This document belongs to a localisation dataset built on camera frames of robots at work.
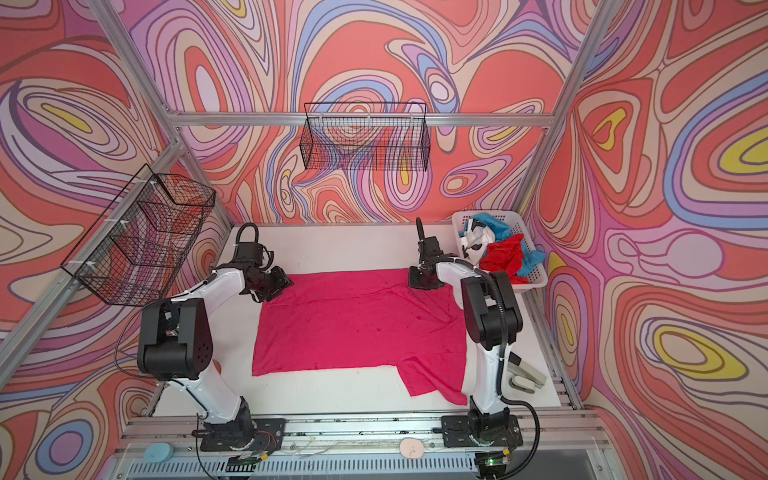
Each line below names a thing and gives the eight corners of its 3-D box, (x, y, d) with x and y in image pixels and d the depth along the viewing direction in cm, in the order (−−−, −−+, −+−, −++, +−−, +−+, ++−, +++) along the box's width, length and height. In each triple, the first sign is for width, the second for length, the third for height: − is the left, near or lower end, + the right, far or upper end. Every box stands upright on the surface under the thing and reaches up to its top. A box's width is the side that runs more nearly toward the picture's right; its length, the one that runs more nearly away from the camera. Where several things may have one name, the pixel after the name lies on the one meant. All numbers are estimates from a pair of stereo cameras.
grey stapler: (512, 393, 82) (518, 389, 79) (503, 358, 88) (508, 352, 85) (543, 393, 82) (550, 389, 79) (532, 358, 88) (538, 352, 85)
